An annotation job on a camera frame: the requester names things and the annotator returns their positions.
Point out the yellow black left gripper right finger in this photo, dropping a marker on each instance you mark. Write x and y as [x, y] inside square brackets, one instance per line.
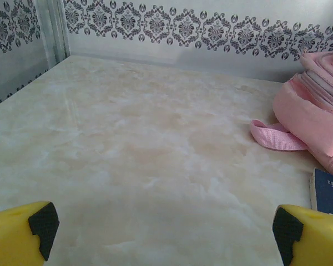
[316, 241]

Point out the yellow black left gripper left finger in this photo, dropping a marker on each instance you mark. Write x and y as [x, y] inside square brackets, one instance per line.
[11, 238]

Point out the navy book with white text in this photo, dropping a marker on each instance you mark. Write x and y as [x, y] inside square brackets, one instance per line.
[328, 194]

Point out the pink student backpack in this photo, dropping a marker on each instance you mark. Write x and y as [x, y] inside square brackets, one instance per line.
[308, 122]

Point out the aluminium frame post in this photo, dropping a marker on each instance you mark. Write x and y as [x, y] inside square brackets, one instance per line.
[55, 27]

